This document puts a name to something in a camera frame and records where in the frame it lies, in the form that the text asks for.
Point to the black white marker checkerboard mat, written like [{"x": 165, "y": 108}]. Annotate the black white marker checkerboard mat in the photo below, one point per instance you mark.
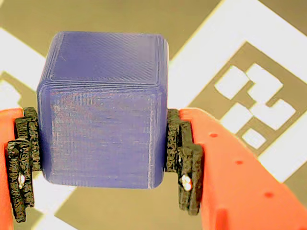
[{"x": 239, "y": 36}]

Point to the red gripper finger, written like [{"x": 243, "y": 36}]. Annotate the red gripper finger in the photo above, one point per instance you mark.
[
  {"x": 235, "y": 187},
  {"x": 9, "y": 143}
]

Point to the blue cube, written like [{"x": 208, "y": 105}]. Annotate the blue cube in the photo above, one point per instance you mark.
[{"x": 103, "y": 119}]

